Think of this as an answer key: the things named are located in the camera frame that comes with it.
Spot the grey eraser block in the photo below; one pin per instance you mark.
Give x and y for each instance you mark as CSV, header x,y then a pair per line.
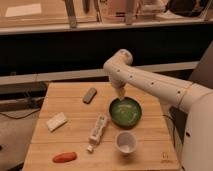
x,y
90,94

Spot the white tube with cap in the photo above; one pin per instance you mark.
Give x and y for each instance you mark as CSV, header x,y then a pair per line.
x,y
97,132

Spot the white paper cup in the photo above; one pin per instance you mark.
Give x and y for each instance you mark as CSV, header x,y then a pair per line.
x,y
126,142

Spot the orange carrot toy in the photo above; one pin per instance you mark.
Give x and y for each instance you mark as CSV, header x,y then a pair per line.
x,y
65,157

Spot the green bowl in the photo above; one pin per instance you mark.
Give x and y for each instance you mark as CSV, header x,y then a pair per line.
x,y
125,113

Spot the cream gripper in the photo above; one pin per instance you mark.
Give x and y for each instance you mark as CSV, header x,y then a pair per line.
x,y
120,91

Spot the white sponge block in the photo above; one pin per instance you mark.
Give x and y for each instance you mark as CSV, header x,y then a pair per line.
x,y
56,121

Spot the white paper sheet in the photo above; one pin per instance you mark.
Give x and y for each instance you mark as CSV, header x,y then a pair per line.
x,y
23,10

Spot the dark bag top right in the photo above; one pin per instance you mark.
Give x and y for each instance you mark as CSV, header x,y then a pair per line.
x,y
186,8

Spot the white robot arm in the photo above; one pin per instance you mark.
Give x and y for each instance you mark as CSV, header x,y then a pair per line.
x,y
194,99

